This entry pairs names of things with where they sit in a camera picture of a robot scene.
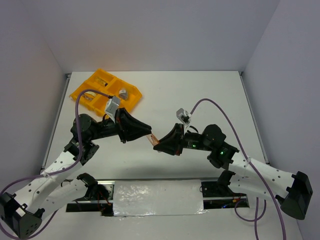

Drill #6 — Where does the silver foil covered plate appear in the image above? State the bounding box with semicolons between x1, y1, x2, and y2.
113;179;206;217

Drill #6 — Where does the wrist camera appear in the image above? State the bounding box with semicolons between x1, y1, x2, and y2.
176;108;192;131
104;96;121;122

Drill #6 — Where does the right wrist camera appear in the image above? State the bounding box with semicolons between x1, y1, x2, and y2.
176;108;192;131

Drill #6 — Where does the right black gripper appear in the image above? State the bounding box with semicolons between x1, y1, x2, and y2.
153;122;213;155

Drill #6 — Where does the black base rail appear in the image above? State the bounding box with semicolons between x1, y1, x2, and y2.
65;178;249;217

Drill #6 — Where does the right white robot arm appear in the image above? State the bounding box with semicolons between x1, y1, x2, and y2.
153;123;313;220

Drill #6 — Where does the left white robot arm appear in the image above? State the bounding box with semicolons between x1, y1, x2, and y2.
0;108;152;240

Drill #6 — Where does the yellow compartment tray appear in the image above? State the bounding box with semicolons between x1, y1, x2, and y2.
69;68;143;117

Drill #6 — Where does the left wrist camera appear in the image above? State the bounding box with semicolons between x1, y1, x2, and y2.
104;96;121;122

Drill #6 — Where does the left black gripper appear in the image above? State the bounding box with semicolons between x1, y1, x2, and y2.
88;107;152;144

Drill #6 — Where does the clear tape roll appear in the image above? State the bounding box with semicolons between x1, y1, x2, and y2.
82;91;97;101

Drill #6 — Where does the jar of paper clips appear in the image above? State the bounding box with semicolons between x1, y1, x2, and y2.
118;88;129;100

